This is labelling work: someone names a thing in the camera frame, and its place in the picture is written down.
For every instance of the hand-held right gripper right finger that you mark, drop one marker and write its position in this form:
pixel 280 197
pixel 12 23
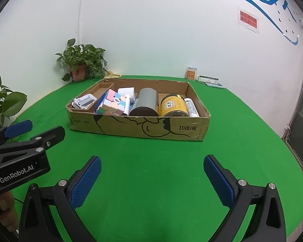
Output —
pixel 219 181

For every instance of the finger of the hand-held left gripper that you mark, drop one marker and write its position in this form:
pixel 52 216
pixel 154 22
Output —
pixel 17 129
pixel 50 136

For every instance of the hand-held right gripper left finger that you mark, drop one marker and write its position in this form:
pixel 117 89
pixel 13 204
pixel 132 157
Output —
pixel 85 181

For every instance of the white grey folding stand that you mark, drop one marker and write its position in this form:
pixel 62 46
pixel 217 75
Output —
pixel 84 100

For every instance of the pastel puzzle cube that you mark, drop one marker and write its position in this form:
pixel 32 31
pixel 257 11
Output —
pixel 113 103

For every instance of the large cardboard box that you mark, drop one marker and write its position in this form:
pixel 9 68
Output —
pixel 166 131

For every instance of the white plastic bottle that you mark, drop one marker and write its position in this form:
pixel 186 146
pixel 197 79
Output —
pixel 192 108

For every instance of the white cylindrical holder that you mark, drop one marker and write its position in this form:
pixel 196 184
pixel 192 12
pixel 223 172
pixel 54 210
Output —
pixel 126 91

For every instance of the yellow label jar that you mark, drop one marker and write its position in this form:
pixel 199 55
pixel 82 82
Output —
pixel 173 105

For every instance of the silver tin can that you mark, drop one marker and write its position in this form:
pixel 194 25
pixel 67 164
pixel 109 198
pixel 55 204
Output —
pixel 146 98

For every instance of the person's left hand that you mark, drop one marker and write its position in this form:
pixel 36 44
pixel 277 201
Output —
pixel 5 204

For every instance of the large leafy green plant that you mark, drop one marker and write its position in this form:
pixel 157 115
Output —
pixel 7 103

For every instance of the green felt table cover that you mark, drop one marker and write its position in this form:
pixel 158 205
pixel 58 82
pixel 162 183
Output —
pixel 151 171

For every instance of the small potted green plant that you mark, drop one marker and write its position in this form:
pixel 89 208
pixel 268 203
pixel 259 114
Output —
pixel 83 53

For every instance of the light remote control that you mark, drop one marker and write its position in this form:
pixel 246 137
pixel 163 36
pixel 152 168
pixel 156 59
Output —
pixel 215 85

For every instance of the clear plastic box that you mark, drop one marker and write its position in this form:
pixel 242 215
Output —
pixel 207 78

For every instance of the small orange jar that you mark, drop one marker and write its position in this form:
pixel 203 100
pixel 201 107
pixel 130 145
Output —
pixel 192 73

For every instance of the red wall sign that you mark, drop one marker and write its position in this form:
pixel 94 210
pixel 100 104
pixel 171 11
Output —
pixel 248 19

